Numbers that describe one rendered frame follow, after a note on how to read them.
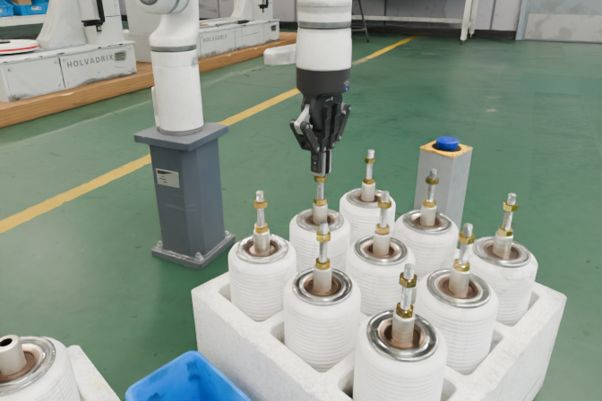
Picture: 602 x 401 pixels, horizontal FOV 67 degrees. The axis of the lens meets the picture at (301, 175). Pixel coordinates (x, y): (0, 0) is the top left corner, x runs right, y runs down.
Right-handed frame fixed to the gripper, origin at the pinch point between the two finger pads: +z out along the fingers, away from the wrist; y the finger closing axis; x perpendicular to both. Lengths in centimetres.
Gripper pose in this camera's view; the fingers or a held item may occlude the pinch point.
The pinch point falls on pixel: (321, 161)
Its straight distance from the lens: 68.5
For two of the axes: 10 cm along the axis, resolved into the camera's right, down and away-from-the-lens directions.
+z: 0.0, 9.2, 4.0
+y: 5.7, -3.2, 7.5
